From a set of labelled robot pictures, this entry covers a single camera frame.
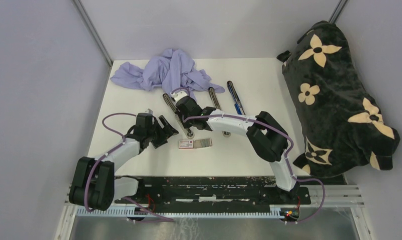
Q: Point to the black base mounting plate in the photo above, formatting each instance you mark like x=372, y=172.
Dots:
x=213, y=194

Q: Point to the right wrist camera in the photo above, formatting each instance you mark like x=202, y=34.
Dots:
x=178, y=95

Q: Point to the blue stapler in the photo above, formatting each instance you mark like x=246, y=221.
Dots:
x=237, y=103

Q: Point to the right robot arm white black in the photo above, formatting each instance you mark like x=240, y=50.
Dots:
x=267, y=137

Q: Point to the beige black stapler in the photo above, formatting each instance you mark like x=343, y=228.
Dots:
x=215, y=101
x=178, y=116

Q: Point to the black floral plush pillow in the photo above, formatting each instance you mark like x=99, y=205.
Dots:
x=342, y=125

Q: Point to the red white staple box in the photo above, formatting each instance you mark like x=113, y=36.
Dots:
x=186, y=144

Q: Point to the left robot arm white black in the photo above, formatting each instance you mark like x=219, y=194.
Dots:
x=93, y=185

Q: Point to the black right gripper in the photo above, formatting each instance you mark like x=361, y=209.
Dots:
x=187, y=125

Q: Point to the aluminium rail frame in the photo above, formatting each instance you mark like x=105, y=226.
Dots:
x=335, y=213

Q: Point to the purple crumpled cloth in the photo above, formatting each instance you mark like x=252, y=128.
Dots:
x=171, y=71

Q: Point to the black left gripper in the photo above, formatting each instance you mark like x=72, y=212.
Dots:
x=163, y=136

